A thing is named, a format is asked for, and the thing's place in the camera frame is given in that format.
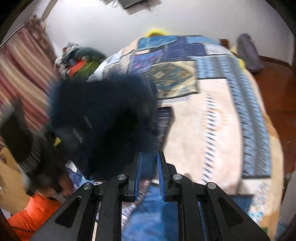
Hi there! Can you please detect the green basket of clutter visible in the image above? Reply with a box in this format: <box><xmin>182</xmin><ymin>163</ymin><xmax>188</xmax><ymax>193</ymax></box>
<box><xmin>54</xmin><ymin>42</ymin><xmax>107</xmax><ymax>82</ymax></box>

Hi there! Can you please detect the beige blanket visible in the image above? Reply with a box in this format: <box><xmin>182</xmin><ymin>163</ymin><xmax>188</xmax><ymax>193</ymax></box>
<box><xmin>231</xmin><ymin>45</ymin><xmax>286</xmax><ymax>230</ymax></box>

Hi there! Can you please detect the blue patchwork bedspread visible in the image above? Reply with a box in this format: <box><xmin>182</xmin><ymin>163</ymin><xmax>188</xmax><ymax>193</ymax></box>
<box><xmin>66</xmin><ymin>34</ymin><xmax>273</xmax><ymax>241</ymax></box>

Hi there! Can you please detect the wall mounted grey device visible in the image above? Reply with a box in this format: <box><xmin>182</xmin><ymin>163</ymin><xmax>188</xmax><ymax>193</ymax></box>
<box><xmin>102</xmin><ymin>0</ymin><xmax>162</xmax><ymax>15</ymax></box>

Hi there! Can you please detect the blue denim jacket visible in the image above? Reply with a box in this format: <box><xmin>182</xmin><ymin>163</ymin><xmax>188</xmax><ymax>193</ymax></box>
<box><xmin>48</xmin><ymin>73</ymin><xmax>158</xmax><ymax>181</ymax></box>

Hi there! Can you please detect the striped red curtain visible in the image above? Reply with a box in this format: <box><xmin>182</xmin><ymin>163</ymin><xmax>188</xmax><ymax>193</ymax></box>
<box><xmin>1</xmin><ymin>17</ymin><xmax>57</xmax><ymax>130</ymax></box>

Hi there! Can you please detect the grey blue backpack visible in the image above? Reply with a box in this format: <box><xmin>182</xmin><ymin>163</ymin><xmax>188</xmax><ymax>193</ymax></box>
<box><xmin>236</xmin><ymin>33</ymin><xmax>263</xmax><ymax>73</ymax></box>

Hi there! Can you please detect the yellow fleece blanket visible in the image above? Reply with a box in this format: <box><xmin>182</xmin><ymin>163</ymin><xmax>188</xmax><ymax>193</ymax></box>
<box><xmin>144</xmin><ymin>28</ymin><xmax>169</xmax><ymax>38</ymax></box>

